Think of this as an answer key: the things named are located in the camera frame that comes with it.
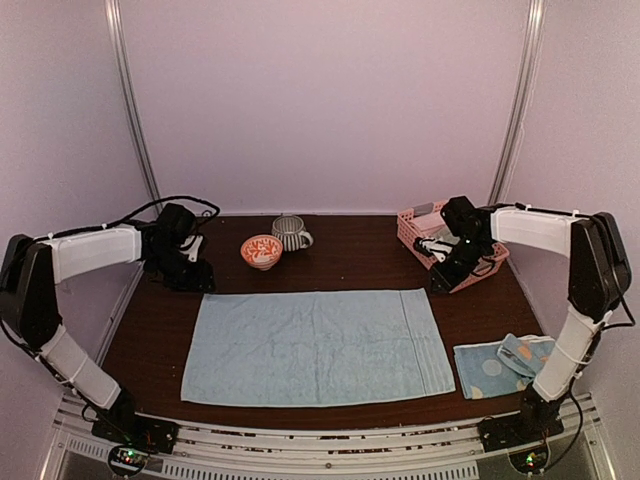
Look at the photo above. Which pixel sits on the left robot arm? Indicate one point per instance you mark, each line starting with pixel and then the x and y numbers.
pixel 31 274

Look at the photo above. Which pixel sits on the pink folded towel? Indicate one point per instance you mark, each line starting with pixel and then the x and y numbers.
pixel 429 222

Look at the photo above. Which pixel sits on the light blue towel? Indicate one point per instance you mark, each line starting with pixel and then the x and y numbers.
pixel 315 349

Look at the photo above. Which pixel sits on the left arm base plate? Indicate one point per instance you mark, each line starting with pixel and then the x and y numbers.
pixel 138 431

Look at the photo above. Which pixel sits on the pink plastic basket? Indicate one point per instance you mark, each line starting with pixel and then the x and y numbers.
pixel 452 240

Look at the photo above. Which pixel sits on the striped ceramic mug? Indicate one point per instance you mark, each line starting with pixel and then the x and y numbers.
pixel 291 231

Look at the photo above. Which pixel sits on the blue patterned towel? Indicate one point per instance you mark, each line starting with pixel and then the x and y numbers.
pixel 494 369

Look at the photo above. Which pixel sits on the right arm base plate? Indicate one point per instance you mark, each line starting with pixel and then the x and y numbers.
pixel 510 431

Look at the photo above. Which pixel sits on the right aluminium frame post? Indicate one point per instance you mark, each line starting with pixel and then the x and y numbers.
pixel 522 95

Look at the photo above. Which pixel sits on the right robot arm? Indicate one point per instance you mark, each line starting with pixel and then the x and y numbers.
pixel 599 276

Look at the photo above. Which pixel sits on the red patterned bowl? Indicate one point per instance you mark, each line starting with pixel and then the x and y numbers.
pixel 262 251

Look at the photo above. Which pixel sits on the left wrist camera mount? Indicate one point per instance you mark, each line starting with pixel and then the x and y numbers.
pixel 191 247

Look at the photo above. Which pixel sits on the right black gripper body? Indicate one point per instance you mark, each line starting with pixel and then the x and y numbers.
pixel 468 255

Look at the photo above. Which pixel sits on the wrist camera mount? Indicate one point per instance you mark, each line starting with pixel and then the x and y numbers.
pixel 432 247
pixel 191 247

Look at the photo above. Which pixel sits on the aluminium frame post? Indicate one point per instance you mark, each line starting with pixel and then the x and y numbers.
pixel 522 95
pixel 133 119

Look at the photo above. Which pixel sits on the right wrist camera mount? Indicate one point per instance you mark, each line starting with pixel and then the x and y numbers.
pixel 432 247

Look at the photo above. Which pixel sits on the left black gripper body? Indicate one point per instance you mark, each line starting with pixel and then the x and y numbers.
pixel 178 275

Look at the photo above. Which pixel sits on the front aluminium rail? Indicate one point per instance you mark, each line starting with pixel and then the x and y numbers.
pixel 451 450

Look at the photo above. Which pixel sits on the left aluminium frame post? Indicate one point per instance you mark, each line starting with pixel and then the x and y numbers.
pixel 133 119

